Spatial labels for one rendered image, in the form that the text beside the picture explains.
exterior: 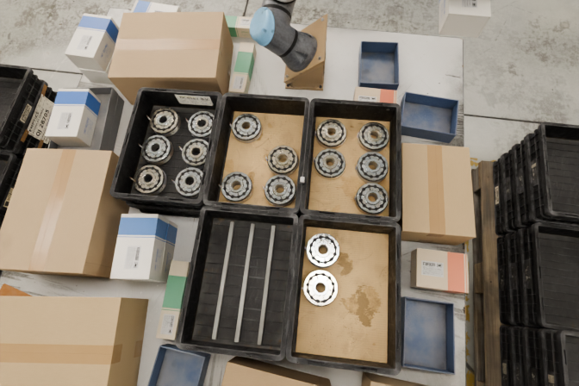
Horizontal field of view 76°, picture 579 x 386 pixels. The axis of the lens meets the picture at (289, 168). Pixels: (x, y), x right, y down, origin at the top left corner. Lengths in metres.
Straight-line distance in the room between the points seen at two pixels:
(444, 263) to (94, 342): 1.07
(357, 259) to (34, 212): 1.04
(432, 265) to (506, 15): 2.08
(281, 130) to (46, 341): 0.95
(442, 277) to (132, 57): 1.32
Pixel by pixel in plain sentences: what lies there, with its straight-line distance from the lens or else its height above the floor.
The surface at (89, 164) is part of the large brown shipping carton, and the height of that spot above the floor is 0.90.
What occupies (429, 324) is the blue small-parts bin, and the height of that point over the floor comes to 0.70.
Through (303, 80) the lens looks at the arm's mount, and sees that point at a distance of 1.52.
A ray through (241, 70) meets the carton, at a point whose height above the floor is 0.76.
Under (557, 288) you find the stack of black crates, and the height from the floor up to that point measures 0.38.
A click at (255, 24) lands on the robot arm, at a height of 0.97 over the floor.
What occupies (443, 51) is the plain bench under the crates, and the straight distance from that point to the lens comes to 1.76.
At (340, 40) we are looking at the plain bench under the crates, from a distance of 1.71.
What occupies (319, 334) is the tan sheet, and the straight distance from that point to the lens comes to 1.19.
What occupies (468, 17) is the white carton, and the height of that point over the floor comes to 1.12.
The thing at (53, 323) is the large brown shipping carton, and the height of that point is 0.90.
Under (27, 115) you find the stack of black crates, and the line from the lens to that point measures 2.20.
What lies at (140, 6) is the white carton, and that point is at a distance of 1.87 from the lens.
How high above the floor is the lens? 2.02
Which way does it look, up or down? 69 degrees down
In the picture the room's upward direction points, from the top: 8 degrees counter-clockwise
